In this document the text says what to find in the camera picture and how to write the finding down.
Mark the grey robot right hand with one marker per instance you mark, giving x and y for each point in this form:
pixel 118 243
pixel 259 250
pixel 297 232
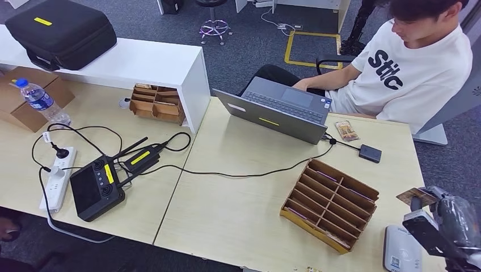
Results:
pixel 458 221

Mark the person's right hand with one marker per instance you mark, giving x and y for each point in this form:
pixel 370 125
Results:
pixel 302 85

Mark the autumn trees ID card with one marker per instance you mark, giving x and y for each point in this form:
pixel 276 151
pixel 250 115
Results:
pixel 409 195

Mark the large cardboard divider tray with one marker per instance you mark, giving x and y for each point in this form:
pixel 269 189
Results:
pixel 330 206

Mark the person's right forearm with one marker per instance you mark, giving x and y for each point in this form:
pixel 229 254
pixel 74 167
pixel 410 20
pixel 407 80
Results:
pixel 334 77

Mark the autumn print card pile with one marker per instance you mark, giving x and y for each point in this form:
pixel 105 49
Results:
pixel 346 130

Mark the grey white card reader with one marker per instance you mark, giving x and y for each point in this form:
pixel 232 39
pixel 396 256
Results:
pixel 398 251

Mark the person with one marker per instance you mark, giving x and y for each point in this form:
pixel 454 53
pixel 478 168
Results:
pixel 413 75

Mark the black office chair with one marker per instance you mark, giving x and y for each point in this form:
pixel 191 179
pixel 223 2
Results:
pixel 330 58

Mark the grey laptop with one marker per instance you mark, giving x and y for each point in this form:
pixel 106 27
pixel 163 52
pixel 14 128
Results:
pixel 270 120

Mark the black jointed stand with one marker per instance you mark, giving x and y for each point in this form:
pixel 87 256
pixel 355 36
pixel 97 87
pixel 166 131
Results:
pixel 357 30

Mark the white office desk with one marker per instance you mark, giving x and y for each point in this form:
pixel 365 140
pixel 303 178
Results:
pixel 319 3

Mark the small black adapter box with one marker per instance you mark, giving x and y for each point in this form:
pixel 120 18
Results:
pixel 370 153

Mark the small cardboard divider tray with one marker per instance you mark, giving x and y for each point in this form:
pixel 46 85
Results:
pixel 158 107

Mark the black computer tower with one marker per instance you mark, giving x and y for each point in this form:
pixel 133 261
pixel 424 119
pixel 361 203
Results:
pixel 172 5

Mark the small yellow patterned scrap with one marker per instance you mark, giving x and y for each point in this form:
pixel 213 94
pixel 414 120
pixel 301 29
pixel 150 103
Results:
pixel 312 269

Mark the white desk shelf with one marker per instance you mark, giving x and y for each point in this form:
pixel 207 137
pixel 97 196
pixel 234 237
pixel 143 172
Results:
pixel 142 64

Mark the black module yellow label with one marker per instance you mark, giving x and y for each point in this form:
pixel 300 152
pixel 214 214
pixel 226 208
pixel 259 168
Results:
pixel 142 159

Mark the black screen remote controller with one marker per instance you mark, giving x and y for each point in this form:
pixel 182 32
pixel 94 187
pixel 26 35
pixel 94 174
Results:
pixel 94 191

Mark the black carrying case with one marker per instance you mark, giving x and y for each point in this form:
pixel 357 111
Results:
pixel 60 34

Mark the black power plug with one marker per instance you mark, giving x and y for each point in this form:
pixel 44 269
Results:
pixel 61 152

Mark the white plug adapter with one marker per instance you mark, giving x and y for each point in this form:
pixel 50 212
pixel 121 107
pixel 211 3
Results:
pixel 56 172

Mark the blue cap water bottle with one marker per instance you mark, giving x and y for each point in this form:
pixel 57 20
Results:
pixel 40 101

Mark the white power strip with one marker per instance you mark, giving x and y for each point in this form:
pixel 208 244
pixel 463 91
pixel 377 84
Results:
pixel 57 184

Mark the brown cardboard box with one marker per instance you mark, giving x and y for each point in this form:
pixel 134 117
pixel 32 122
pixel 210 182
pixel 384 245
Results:
pixel 15 105

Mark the white board corner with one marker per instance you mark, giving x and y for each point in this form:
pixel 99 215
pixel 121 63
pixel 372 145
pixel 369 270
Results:
pixel 17 3

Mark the bystander foot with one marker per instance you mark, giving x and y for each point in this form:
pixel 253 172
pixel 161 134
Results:
pixel 9 231

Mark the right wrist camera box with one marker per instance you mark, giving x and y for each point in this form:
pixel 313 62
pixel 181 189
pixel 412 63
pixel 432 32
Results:
pixel 424 232

